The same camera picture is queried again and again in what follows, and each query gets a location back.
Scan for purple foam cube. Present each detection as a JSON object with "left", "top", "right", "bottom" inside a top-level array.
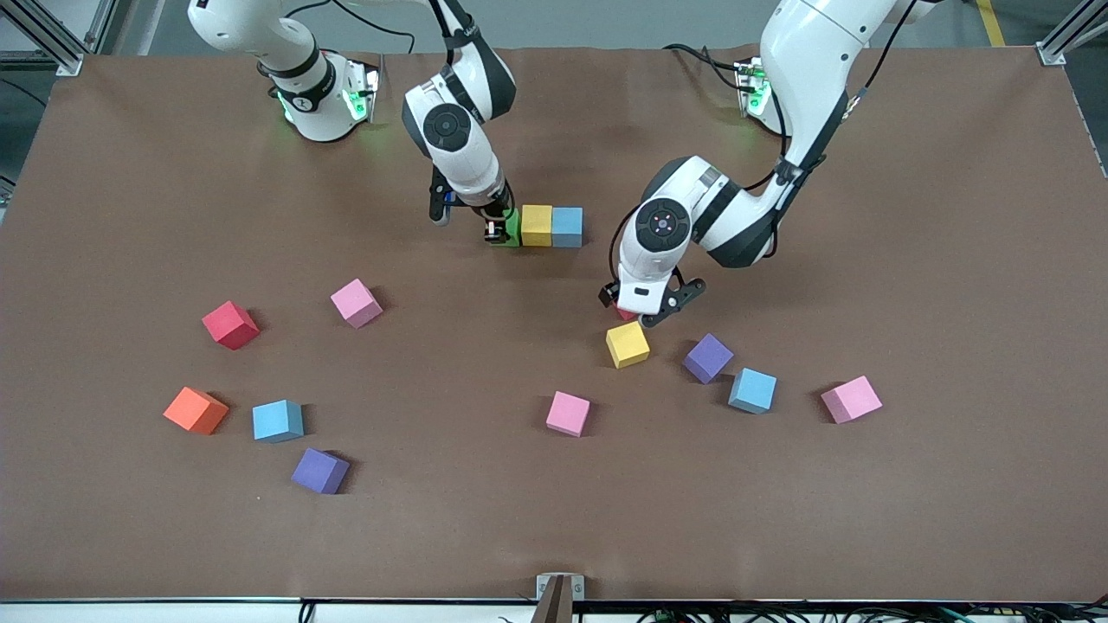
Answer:
[
  {"left": 682, "top": 333, "right": 735, "bottom": 385},
  {"left": 291, "top": 446, "right": 351, "bottom": 496}
]

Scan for pink foam cube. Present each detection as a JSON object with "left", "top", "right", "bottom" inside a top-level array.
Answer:
[
  {"left": 820, "top": 375, "right": 884, "bottom": 425},
  {"left": 330, "top": 278, "right": 384, "bottom": 330},
  {"left": 545, "top": 391, "right": 591, "bottom": 438}
]

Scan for brown table cover sheet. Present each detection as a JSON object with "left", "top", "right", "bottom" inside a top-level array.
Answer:
[{"left": 0, "top": 45, "right": 1108, "bottom": 604}]

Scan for orange foam cube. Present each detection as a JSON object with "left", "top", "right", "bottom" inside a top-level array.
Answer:
[{"left": 163, "top": 386, "right": 230, "bottom": 436}]

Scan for black base cable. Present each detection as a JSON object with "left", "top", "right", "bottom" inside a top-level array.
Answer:
[{"left": 662, "top": 43, "right": 750, "bottom": 92}]

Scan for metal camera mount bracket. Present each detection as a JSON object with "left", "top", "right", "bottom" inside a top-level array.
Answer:
[{"left": 532, "top": 573, "right": 585, "bottom": 623}]

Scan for aluminium frame post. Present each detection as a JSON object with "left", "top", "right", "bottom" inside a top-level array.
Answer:
[
  {"left": 0, "top": 0, "right": 118, "bottom": 77},
  {"left": 1036, "top": 0, "right": 1108, "bottom": 67}
]

